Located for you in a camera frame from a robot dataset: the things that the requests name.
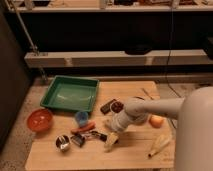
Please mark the dark brown block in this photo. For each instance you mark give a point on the dark brown block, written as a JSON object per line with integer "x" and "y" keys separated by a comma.
{"x": 106, "y": 107}

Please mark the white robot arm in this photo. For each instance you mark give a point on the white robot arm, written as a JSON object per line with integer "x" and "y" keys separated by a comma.
{"x": 194, "y": 135}

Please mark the orange carrot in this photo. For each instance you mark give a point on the orange carrot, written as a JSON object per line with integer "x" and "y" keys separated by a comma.
{"x": 89, "y": 126}

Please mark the dark object on shelf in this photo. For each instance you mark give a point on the dark object on shelf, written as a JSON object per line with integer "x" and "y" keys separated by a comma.
{"x": 138, "y": 47}

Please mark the yellow corn cob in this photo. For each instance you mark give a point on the yellow corn cob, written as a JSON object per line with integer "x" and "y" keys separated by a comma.
{"x": 160, "y": 142}

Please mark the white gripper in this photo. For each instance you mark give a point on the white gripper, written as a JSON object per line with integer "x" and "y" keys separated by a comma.
{"x": 117, "y": 123}

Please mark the shiny metal cup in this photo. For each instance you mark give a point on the shiny metal cup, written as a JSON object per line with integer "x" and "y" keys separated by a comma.
{"x": 63, "y": 143}

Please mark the green plastic tray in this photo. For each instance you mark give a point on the green plastic tray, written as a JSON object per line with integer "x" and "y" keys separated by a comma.
{"x": 71, "y": 94}

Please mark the small blue cup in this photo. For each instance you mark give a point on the small blue cup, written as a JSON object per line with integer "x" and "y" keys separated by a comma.
{"x": 81, "y": 118}

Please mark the lower wooden shelf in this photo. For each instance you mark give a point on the lower wooden shelf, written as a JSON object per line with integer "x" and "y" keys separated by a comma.
{"x": 116, "y": 59}

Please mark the orange plastic bowl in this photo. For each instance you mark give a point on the orange plastic bowl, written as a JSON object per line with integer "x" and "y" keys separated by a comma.
{"x": 40, "y": 120}

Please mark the black dish brush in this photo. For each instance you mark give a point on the black dish brush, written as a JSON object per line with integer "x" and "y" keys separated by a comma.
{"x": 79, "y": 139}

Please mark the orange round fruit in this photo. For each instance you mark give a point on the orange round fruit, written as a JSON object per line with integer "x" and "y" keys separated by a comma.
{"x": 156, "y": 121}

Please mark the dark bowl with items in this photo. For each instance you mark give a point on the dark bowl with items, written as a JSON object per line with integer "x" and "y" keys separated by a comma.
{"x": 144, "y": 118}

